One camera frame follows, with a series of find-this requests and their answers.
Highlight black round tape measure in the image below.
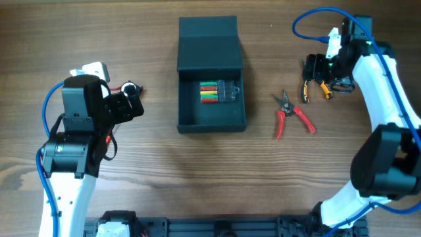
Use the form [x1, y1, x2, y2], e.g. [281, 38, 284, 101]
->
[110, 80, 143, 97]

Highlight orange black pliers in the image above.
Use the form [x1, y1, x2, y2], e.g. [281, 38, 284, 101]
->
[301, 82, 333, 103]

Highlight red handled cutters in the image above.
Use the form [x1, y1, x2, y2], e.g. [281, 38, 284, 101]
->
[272, 91, 316, 140]

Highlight clear case coloured screwdrivers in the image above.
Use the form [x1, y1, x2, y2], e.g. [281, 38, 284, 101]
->
[199, 80, 240, 103]

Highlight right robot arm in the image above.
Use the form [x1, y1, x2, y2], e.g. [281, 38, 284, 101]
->
[303, 13, 420, 236]

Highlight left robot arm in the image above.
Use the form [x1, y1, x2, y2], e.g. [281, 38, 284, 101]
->
[36, 74, 144, 236]

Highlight dark green open box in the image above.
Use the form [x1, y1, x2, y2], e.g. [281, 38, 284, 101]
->
[177, 16, 247, 134]

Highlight left blue cable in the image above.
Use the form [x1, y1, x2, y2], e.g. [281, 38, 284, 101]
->
[35, 80, 65, 237]

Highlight blue cable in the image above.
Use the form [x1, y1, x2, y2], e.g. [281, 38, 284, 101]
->
[291, 7, 421, 237]
[35, 80, 65, 237]

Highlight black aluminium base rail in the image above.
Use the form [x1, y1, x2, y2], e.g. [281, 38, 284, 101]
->
[83, 211, 328, 237]

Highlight right blue cable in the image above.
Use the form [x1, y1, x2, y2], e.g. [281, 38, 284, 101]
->
[291, 7, 421, 237]

